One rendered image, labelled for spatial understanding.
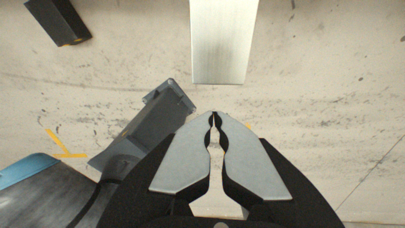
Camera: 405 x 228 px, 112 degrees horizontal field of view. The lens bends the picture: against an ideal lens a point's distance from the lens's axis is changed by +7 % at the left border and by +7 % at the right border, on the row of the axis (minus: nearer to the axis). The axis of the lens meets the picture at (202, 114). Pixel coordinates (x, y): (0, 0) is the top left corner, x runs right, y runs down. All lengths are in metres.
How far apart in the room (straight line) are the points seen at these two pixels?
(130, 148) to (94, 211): 0.19
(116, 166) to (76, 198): 0.15
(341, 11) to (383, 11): 0.20
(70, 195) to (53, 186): 0.04
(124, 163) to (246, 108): 0.87
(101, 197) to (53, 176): 0.13
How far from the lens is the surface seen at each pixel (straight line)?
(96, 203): 0.51
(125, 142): 0.55
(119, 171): 0.58
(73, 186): 0.49
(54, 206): 0.48
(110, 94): 1.29
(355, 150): 1.85
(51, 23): 1.18
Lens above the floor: 0.93
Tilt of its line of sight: 58 degrees down
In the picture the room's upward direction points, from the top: 174 degrees counter-clockwise
